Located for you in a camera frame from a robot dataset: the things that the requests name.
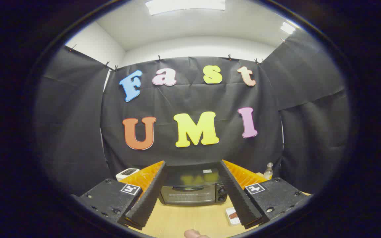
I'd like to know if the white rectangular tray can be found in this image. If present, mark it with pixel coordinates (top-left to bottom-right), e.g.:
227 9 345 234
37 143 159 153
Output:
225 207 242 227

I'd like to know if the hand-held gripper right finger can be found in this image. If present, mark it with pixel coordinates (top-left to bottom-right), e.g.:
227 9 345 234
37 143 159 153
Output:
219 160 312 229

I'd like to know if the small ceiling light panel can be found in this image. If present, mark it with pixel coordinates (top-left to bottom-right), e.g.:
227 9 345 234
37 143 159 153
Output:
280 22 296 35

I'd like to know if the black toaster oven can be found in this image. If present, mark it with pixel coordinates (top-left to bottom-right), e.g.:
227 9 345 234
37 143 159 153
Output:
158 165 229 207

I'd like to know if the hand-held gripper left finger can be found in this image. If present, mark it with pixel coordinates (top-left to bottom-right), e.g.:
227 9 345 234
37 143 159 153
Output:
73 161 168 231

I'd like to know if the black backdrop cloth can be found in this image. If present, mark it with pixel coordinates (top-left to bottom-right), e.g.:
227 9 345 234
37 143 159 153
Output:
35 30 351 199

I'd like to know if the white bread toaster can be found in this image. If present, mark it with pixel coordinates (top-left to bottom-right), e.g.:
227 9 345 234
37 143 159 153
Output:
116 168 140 181

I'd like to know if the large ceiling light panel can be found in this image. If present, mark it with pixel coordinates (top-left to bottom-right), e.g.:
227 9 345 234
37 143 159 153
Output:
145 0 227 16

